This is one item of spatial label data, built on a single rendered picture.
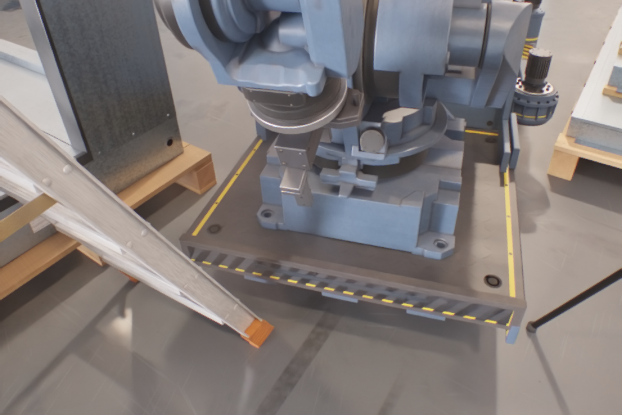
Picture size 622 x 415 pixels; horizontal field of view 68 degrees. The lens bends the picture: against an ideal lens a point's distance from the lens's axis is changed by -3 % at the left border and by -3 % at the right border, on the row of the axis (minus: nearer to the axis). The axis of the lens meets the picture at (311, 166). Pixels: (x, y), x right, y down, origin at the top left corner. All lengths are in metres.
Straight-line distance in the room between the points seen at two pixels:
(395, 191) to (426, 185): 0.09
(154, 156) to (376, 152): 1.13
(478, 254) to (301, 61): 0.88
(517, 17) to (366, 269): 0.67
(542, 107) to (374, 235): 1.12
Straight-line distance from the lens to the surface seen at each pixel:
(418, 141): 1.19
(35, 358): 1.73
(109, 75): 1.77
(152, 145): 1.96
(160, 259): 1.06
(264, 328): 1.51
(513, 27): 0.98
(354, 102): 0.65
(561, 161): 2.28
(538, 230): 2.00
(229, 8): 0.51
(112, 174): 1.89
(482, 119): 1.83
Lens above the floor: 1.25
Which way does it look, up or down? 35 degrees down
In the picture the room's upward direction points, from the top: 2 degrees counter-clockwise
